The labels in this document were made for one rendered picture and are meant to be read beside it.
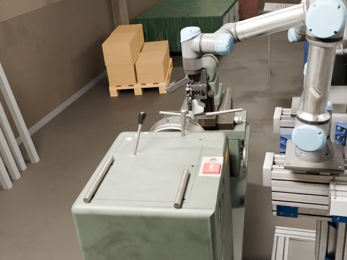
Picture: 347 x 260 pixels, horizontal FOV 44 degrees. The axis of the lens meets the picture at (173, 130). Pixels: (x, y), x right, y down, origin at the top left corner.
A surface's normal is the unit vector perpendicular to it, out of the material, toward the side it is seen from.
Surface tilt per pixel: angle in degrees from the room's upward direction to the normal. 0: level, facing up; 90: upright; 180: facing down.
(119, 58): 90
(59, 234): 0
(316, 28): 82
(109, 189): 0
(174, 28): 90
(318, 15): 82
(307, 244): 0
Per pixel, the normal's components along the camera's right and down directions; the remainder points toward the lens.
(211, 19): -0.29, 0.44
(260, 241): -0.09, -0.90
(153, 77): -0.07, 0.44
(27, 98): 0.95, 0.04
